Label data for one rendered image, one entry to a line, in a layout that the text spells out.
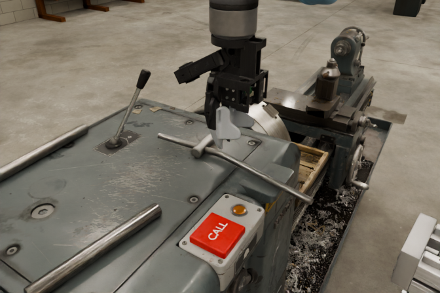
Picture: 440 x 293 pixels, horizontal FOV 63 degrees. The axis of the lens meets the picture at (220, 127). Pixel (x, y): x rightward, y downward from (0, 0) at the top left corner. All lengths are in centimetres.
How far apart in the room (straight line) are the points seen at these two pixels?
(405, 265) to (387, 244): 163
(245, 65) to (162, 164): 25
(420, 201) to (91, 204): 247
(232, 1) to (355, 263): 191
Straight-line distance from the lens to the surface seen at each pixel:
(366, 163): 206
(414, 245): 81
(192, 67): 63
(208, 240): 52
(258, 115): 93
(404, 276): 83
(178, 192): 62
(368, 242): 240
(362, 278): 222
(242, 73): 58
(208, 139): 71
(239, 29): 55
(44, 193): 68
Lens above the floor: 165
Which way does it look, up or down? 30 degrees down
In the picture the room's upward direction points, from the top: straight up
